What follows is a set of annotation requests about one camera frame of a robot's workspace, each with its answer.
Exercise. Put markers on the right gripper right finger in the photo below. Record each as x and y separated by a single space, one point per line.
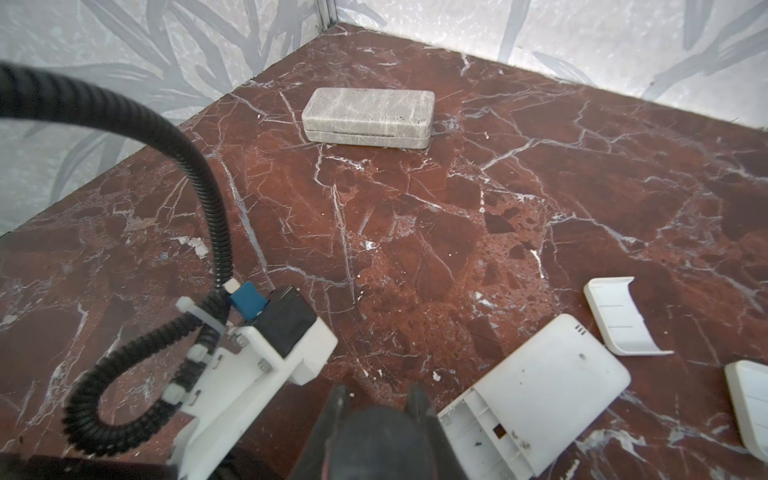
421 409

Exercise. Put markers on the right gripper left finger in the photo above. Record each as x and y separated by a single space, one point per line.
310 464

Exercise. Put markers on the white remote control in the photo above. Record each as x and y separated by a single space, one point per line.
518 418

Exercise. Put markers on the white battery cover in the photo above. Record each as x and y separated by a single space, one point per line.
747 385
619 321

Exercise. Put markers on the grey glasses case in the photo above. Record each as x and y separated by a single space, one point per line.
386 118

